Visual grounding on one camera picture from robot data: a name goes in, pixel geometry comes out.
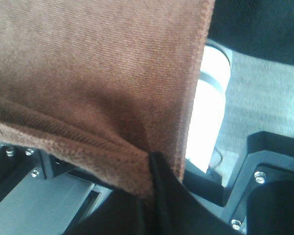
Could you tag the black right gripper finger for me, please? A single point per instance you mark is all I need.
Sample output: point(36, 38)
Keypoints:
point(177, 211)

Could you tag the brown towel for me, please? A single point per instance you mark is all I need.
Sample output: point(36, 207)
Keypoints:
point(102, 83)

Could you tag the black table cloth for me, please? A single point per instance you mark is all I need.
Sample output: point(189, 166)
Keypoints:
point(258, 28)

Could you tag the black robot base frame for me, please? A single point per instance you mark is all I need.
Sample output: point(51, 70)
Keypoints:
point(42, 195)

